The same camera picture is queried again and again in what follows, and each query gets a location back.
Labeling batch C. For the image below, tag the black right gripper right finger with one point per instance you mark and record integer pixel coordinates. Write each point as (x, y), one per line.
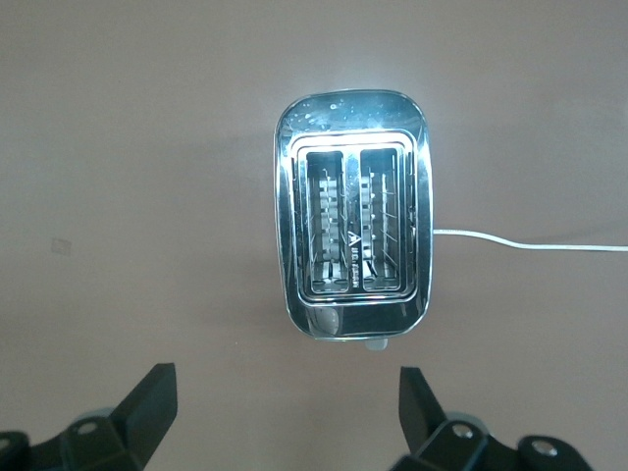
(422, 422)

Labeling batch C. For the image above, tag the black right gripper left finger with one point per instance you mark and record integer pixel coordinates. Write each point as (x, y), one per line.
(142, 412)

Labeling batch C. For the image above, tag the silver two-slot toaster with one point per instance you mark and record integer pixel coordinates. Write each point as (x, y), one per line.
(353, 122)

